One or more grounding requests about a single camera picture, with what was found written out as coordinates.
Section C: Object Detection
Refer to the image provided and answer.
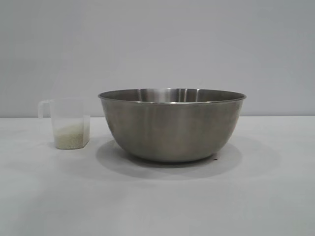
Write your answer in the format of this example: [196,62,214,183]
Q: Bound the translucent plastic measuring cup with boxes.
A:
[37,97,91,149]

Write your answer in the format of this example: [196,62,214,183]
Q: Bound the white rice grains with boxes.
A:
[54,122,87,149]

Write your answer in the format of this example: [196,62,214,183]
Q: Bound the stainless steel mixing bowl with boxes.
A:
[97,88,247,163]

